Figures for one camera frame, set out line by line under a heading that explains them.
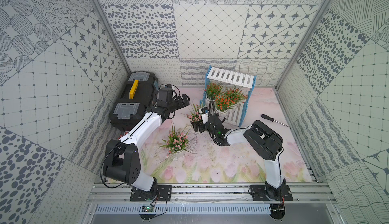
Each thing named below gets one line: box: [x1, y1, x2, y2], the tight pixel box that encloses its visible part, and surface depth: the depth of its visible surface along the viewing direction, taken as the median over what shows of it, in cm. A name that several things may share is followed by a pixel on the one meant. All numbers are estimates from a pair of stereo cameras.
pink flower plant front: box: [152, 122, 193, 155], surface depth 79 cm
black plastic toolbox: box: [108, 70, 159, 131], surface depth 90 cm
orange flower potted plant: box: [214, 94, 238, 113], surface depth 94 cm
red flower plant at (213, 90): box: [204, 82, 224, 102], surface depth 100 cm
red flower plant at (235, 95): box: [225, 86, 248, 103], surface depth 97 cm
